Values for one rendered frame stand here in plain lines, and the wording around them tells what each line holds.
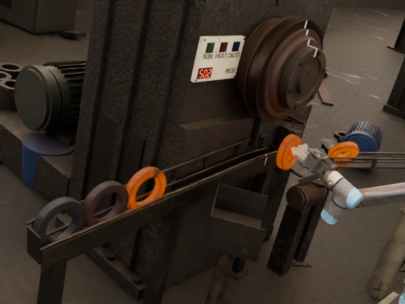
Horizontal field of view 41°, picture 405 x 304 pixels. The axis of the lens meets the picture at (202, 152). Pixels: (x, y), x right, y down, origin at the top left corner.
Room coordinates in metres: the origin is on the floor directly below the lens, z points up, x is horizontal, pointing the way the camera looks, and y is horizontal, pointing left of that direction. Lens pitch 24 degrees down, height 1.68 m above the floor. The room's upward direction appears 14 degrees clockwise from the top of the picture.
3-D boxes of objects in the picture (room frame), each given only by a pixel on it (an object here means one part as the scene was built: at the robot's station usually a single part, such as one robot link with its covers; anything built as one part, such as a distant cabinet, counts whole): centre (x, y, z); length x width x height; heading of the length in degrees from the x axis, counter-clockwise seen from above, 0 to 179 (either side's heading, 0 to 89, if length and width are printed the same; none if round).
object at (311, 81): (2.27, -0.35, 1.11); 0.28 x 0.06 x 0.28; 143
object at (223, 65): (2.13, 0.03, 1.15); 0.26 x 0.02 x 0.18; 143
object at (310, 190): (2.51, -0.58, 0.27); 0.22 x 0.13 x 0.53; 143
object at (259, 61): (2.33, -0.27, 1.11); 0.47 x 0.06 x 0.47; 143
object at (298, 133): (2.53, -0.40, 0.68); 0.11 x 0.08 x 0.24; 53
